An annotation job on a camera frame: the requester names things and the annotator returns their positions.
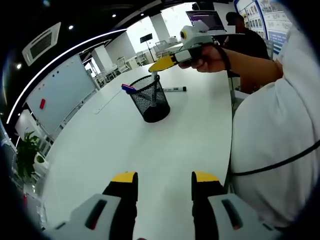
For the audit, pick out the red whiteboard eraser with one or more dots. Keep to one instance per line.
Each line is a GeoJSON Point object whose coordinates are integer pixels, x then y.
{"type": "Point", "coordinates": [42, 103]}

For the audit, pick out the group of office desks chairs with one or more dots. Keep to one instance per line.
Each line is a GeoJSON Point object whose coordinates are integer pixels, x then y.
{"type": "Point", "coordinates": [125, 65]}

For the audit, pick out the curved ceiling strip light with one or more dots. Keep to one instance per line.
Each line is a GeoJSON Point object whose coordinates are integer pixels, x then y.
{"type": "Point", "coordinates": [50, 62]}

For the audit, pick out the blue framed wall posters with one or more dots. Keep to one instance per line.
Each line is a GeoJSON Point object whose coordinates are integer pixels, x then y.
{"type": "Point", "coordinates": [272, 22]}

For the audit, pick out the person's right hand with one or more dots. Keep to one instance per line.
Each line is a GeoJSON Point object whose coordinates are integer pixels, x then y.
{"type": "Point", "coordinates": [210, 61]}

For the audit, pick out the person in white shirt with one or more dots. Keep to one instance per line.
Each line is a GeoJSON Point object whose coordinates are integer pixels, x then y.
{"type": "Point", "coordinates": [280, 137]}

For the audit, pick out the ceiling air conditioner unit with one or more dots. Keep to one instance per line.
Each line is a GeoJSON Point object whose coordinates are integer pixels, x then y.
{"type": "Point", "coordinates": [41, 43]}

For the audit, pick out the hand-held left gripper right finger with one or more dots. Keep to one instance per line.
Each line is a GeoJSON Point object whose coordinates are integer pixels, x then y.
{"type": "Point", "coordinates": [222, 215]}

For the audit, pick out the large whiteboard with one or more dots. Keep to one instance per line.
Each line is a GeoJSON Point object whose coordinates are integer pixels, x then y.
{"type": "Point", "coordinates": [60, 97]}

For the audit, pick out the group of whiteboard magnets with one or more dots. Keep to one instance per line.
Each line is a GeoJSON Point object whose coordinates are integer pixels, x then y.
{"type": "Point", "coordinates": [58, 72]}

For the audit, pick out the black mesh pen holder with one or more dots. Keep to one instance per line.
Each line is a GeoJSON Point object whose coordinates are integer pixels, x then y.
{"type": "Point", "coordinates": [155, 105]}

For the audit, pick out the potted green plant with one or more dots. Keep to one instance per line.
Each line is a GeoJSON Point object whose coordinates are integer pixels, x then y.
{"type": "Point", "coordinates": [26, 155]}

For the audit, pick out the black monitor on stand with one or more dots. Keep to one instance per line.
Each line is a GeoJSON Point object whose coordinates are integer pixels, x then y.
{"type": "Point", "coordinates": [146, 38]}

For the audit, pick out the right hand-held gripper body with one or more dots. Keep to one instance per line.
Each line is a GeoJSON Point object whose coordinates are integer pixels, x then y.
{"type": "Point", "coordinates": [197, 37]}

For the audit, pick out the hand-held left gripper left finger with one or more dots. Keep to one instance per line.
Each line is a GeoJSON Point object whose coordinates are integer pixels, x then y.
{"type": "Point", "coordinates": [105, 215]}

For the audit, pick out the large display screen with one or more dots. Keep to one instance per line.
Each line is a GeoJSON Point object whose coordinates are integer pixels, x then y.
{"type": "Point", "coordinates": [206, 21]}

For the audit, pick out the person's left hand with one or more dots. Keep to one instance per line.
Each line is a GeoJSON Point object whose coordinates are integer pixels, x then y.
{"type": "Point", "coordinates": [141, 238]}

